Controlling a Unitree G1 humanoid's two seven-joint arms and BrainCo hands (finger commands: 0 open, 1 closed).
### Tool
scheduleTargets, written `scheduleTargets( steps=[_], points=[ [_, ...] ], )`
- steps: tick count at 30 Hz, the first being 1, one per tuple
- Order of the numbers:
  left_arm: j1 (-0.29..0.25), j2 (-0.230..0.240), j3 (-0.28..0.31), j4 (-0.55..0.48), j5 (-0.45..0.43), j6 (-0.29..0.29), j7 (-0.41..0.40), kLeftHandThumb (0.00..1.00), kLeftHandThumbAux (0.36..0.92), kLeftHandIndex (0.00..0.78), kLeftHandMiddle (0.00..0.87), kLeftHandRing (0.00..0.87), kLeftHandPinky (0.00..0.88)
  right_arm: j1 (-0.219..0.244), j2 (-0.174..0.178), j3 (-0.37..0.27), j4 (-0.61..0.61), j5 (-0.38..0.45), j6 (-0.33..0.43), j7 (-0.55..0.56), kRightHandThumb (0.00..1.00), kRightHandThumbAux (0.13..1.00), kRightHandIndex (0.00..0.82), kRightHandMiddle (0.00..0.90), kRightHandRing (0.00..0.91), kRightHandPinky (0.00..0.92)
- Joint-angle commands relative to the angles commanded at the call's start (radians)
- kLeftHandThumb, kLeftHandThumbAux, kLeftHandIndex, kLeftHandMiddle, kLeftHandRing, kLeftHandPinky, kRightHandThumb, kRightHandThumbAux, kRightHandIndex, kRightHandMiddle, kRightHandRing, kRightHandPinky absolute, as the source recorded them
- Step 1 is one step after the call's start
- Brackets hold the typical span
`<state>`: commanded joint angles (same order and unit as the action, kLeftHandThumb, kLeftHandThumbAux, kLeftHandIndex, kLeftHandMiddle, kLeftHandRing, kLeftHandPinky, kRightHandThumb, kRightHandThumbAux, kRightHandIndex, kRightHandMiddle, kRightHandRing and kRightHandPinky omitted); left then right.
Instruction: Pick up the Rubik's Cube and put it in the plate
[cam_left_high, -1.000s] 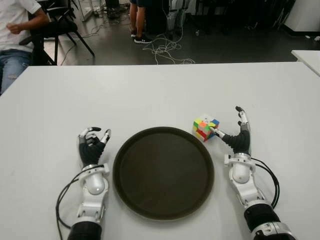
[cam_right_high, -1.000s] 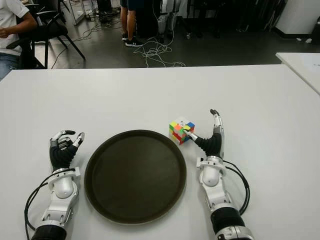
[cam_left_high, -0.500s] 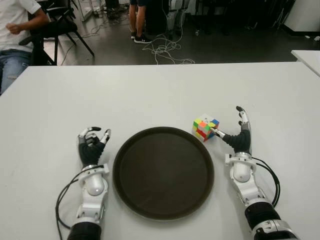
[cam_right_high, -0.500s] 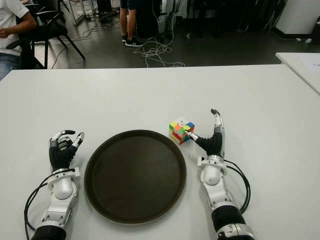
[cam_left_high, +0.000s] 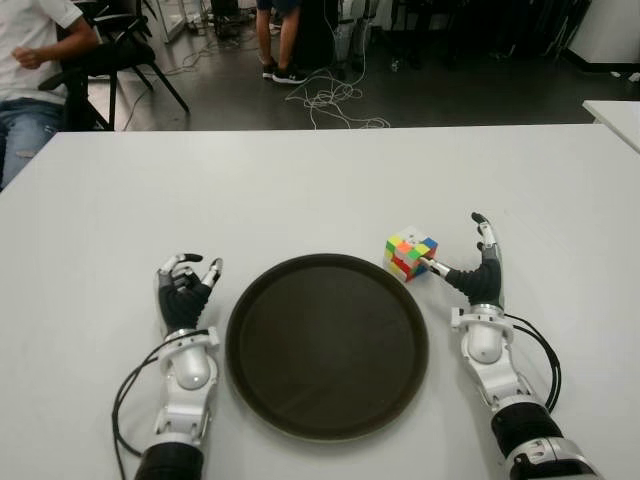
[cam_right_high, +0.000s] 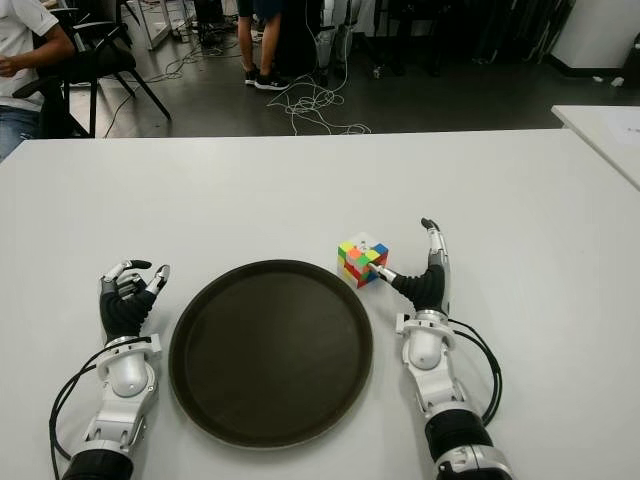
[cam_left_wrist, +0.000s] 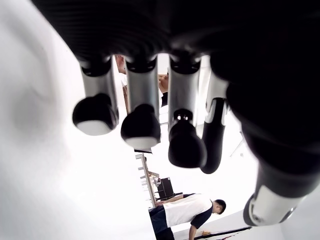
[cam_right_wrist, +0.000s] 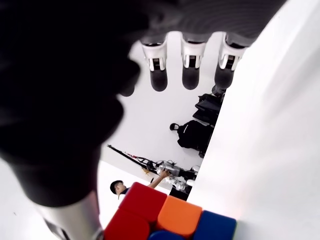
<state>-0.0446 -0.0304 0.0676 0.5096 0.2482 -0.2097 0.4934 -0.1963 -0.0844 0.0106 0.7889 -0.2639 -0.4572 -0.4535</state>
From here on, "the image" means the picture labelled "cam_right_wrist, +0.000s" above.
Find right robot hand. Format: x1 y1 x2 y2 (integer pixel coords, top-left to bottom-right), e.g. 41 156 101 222
0 0 288 240

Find multicolour Rubik's cube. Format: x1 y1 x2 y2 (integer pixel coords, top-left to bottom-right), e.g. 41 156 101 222
102 181 238 240

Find black hoist pole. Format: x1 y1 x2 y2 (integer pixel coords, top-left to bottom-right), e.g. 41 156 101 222
106 144 161 173

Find person white shirt navy sleeves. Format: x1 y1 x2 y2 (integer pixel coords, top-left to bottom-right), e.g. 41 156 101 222
109 172 173 201

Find black cabinet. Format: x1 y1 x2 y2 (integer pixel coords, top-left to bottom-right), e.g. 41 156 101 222
169 187 193 201

